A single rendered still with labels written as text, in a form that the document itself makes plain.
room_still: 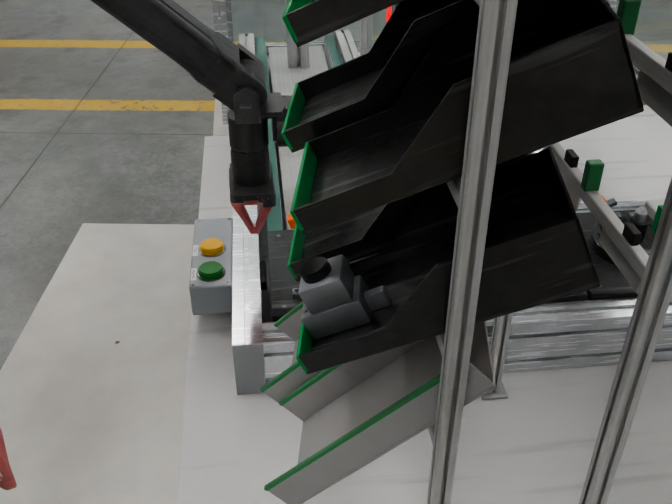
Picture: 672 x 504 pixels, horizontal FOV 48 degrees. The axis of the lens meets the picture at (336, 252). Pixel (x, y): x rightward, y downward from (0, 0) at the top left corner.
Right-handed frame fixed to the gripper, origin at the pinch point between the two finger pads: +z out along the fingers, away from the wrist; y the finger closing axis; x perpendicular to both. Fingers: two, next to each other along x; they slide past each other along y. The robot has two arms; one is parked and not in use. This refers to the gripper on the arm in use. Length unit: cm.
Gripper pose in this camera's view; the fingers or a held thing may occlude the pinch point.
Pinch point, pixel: (254, 228)
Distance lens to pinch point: 119.8
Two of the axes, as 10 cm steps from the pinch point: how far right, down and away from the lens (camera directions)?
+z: -0.1, 8.2, 5.7
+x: -9.9, 0.6, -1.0
